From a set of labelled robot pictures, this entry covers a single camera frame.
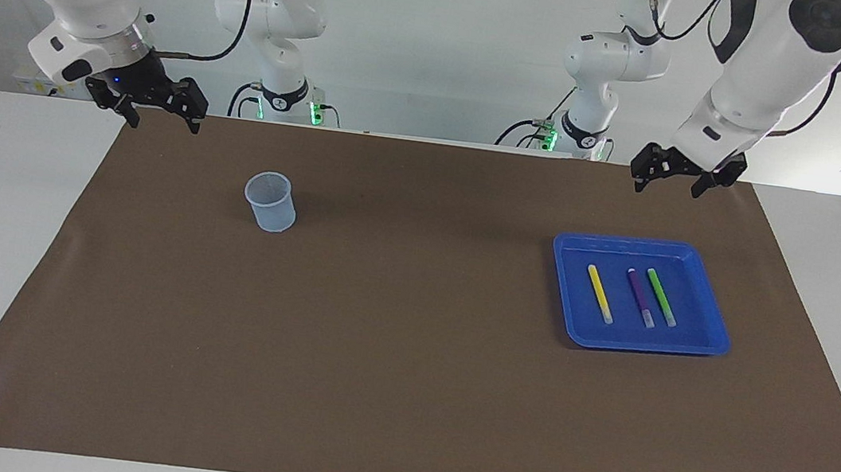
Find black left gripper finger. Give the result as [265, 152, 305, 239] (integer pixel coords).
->
[629, 142, 673, 197]
[689, 147, 750, 204]

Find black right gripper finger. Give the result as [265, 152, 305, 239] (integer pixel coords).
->
[80, 76, 145, 130]
[165, 76, 212, 136]

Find purple pen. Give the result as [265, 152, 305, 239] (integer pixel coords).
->
[620, 267, 662, 330]

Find green pen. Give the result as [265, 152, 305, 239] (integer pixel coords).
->
[640, 267, 683, 329]

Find yellow pen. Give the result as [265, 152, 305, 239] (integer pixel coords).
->
[581, 263, 620, 326]

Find blue plastic tray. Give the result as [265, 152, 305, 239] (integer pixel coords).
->
[541, 227, 743, 366]

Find clear plastic cup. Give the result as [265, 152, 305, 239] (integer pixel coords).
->
[240, 168, 302, 236]

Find brown table mat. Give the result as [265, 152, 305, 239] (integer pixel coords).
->
[0, 87, 841, 472]

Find white wall outlet box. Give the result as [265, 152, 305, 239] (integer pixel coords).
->
[10, 62, 92, 101]

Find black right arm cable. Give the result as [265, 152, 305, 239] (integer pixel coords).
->
[152, 0, 252, 69]

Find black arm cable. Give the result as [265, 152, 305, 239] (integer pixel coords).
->
[768, 64, 839, 145]
[152, 0, 252, 69]

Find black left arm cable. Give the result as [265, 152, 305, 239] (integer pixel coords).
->
[768, 64, 839, 145]

